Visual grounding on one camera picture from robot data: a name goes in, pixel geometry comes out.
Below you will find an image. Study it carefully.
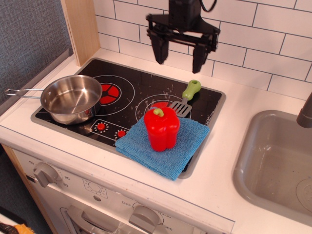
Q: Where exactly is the grey right oven knob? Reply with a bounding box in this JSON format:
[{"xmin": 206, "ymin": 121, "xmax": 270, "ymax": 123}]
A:
[{"xmin": 129, "ymin": 206, "xmax": 160, "ymax": 234}]

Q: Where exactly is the grey faucet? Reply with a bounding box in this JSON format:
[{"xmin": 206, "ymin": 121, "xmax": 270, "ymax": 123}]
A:
[{"xmin": 296, "ymin": 93, "xmax": 312, "ymax": 128}]

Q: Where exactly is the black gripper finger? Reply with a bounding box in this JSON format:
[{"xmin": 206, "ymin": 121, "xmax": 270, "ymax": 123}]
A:
[
  {"xmin": 192, "ymin": 37, "xmax": 212, "ymax": 74},
  {"xmin": 148, "ymin": 30, "xmax": 169, "ymax": 64}
]

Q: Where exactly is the black toy stove top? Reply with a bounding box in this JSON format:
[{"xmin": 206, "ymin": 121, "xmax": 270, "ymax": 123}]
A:
[{"xmin": 30, "ymin": 58, "xmax": 227, "ymax": 180}]

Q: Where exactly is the orange black object corner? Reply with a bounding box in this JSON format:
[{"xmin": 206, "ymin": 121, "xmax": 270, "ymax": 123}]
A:
[{"xmin": 0, "ymin": 223, "xmax": 35, "ymax": 234}]

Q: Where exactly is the grey left oven knob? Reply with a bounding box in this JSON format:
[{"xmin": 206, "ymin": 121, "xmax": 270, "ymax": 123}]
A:
[{"xmin": 34, "ymin": 162, "xmax": 59, "ymax": 188}]

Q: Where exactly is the grey oven knob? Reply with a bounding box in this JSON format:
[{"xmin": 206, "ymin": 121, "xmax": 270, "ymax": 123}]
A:
[
  {"xmin": 129, "ymin": 206, "xmax": 160, "ymax": 234},
  {"xmin": 34, "ymin": 162, "xmax": 59, "ymax": 188}
]

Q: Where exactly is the grey oven door handle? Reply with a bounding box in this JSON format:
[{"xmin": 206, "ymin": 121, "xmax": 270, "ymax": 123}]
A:
[{"xmin": 67, "ymin": 206, "xmax": 141, "ymax": 234}]

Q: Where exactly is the red toy bell pepper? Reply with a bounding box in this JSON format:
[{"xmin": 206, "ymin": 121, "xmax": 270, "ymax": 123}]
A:
[{"xmin": 144, "ymin": 107, "xmax": 180, "ymax": 152}]

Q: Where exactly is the wooden side panel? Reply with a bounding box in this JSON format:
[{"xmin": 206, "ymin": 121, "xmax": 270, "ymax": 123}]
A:
[{"xmin": 60, "ymin": 0, "xmax": 100, "ymax": 67}]

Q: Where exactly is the blue folded cloth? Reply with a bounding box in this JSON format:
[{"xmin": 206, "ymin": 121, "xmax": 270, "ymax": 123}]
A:
[{"xmin": 115, "ymin": 107, "xmax": 210, "ymax": 180}]

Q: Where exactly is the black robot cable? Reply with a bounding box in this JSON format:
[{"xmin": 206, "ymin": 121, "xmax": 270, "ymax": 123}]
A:
[{"xmin": 199, "ymin": 0, "xmax": 218, "ymax": 13}]

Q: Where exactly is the green handled grey spatula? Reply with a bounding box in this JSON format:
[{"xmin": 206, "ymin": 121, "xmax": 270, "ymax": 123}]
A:
[{"xmin": 170, "ymin": 80, "xmax": 201, "ymax": 117}]

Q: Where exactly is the stainless steel pot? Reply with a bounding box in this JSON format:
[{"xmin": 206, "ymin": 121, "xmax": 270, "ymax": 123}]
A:
[{"xmin": 4, "ymin": 75, "xmax": 102, "ymax": 125}]

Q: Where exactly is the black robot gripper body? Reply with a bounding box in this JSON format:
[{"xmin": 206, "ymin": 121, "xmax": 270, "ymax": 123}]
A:
[{"xmin": 146, "ymin": 0, "xmax": 220, "ymax": 52}]

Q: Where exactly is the grey toy sink basin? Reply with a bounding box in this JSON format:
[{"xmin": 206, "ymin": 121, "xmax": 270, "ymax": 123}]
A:
[{"xmin": 233, "ymin": 110, "xmax": 312, "ymax": 226}]

